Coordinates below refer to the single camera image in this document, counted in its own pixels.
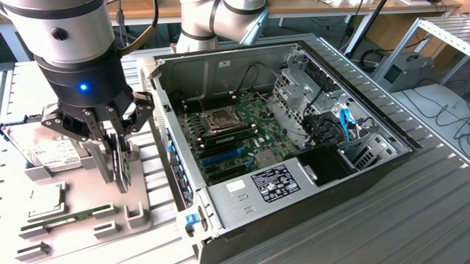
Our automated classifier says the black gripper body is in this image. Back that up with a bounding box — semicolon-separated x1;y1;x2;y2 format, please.
35;48;135;112

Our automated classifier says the black graphics card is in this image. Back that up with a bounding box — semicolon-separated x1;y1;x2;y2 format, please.
102;123;136;195

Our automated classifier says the silver hard disk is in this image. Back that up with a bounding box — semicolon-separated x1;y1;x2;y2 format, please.
1;125;84;173

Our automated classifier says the metal CPU socket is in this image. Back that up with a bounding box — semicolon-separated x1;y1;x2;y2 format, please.
200;106;243;133

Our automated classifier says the dark RAM stick with label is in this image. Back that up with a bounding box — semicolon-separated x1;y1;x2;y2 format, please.
203;133;259;147

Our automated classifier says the silver CPU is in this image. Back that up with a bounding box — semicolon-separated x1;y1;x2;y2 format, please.
28;188;64;218

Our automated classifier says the black expansion slot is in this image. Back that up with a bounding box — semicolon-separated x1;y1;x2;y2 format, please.
203;162;251;175

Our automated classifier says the brown cardboard box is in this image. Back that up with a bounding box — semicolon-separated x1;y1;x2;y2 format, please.
106;0;182;12

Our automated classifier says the grey parts rack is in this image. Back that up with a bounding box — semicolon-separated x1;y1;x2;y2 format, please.
13;137;154;262

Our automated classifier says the green RAM stick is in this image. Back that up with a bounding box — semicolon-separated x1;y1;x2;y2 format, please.
20;203;112;232

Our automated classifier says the green motherboard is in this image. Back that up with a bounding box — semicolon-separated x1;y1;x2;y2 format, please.
175;92;292;186

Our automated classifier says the silver chipset heat sink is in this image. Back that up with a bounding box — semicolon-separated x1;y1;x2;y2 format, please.
255;151;284;169

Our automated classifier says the blue case latch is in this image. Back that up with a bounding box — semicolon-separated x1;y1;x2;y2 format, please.
184;213;202;228

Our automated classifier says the silver power supply unit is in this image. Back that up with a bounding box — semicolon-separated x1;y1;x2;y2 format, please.
200;157;321;231

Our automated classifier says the silver drive cage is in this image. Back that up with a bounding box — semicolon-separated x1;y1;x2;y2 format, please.
274;45;402;171

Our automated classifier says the open black PC case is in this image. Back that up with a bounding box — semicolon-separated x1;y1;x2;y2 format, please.
136;32;423;264

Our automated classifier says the grey cabinet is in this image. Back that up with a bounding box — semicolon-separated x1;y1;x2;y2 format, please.
381;51;437;94

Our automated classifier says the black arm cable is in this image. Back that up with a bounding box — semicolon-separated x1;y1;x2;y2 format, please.
119;0;160;53

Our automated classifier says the wooden desk white frame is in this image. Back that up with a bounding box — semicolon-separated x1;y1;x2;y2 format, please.
267;0;465;54
0;0;182;63

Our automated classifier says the black wire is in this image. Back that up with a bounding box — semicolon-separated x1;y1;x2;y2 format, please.
234;62;275;94

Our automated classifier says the black power cable bundle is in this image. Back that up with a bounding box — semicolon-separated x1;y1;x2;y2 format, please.
303;113;342;146

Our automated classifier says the blue wire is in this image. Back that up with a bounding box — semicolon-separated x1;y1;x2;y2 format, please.
339;108;357;143

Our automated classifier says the aluminium frame rack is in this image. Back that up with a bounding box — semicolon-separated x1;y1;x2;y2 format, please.
370;15;470;85

